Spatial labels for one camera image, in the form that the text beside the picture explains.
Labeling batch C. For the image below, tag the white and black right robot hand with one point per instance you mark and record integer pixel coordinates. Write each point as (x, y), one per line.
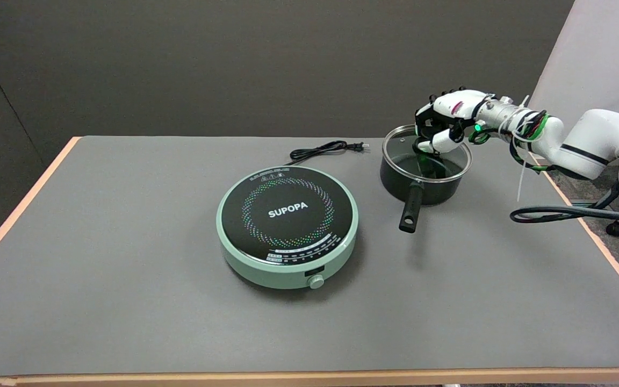
(446, 121)

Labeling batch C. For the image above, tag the glass pot lid black knob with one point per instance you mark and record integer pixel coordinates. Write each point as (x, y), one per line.
(403, 158)

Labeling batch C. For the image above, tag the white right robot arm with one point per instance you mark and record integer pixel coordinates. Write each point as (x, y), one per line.
(578, 141)

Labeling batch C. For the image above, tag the green round induction cooker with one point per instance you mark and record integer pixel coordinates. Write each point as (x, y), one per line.
(287, 226)

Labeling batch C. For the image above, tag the black chair base with castor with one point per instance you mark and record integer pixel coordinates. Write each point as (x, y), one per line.
(616, 215)

